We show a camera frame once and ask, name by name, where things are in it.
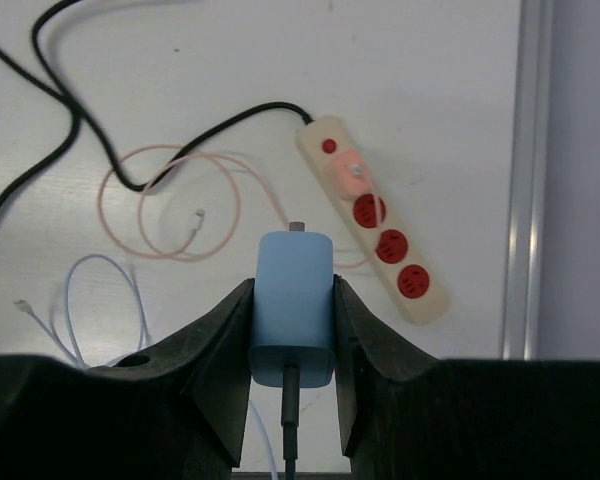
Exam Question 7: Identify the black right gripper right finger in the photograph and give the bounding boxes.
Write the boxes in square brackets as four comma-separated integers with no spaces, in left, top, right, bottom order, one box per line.
[333,278,600,479]

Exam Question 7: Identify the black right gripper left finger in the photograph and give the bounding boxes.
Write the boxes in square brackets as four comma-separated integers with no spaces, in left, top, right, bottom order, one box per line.
[0,280,254,479]

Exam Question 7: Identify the thin white blue cable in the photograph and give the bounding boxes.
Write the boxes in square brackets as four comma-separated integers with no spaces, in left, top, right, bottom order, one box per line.
[13,253,281,480]

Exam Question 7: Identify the blue charger plug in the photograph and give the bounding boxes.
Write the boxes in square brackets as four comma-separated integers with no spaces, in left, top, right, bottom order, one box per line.
[248,230,336,389]

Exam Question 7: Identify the pink charger plug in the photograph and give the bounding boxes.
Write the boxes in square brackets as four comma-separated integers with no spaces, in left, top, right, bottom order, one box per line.
[326,149,372,201]

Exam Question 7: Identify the thin pink charger cable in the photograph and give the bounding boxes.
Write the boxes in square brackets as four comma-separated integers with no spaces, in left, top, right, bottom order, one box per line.
[97,143,386,275]

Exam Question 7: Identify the beige power strip red sockets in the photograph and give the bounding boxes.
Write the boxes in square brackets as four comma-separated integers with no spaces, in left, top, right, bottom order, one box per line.
[297,116,450,326]

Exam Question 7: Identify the black white short cable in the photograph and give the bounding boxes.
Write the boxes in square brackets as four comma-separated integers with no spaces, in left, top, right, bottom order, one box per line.
[278,362,301,480]

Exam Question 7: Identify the aluminium side rail right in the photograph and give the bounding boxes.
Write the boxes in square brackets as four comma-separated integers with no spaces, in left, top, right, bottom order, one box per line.
[501,1,555,360]

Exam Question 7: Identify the black power strip cord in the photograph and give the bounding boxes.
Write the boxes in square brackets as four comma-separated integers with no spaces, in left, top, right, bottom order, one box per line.
[0,0,315,236]

